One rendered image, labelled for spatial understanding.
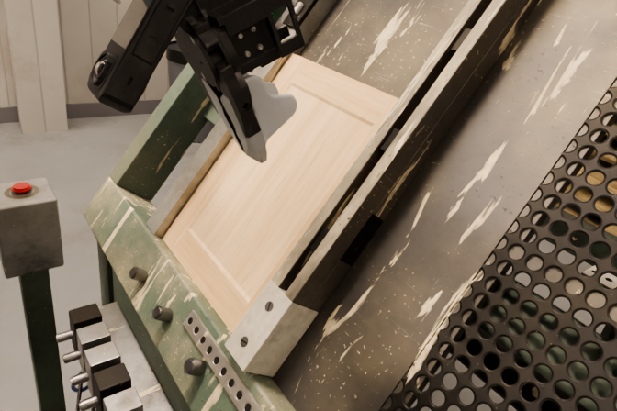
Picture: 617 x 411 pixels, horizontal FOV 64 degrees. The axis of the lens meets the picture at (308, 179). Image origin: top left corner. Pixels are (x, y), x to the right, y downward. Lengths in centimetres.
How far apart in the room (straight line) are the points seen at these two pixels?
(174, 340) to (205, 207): 27
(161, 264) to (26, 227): 34
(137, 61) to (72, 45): 392
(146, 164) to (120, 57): 94
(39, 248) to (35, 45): 283
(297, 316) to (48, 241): 68
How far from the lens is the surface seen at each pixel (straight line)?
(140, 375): 104
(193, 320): 91
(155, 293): 102
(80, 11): 426
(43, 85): 406
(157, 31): 38
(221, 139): 107
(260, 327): 78
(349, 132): 88
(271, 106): 44
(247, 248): 92
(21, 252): 127
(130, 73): 38
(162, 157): 131
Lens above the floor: 150
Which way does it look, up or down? 25 degrees down
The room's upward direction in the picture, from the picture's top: 8 degrees clockwise
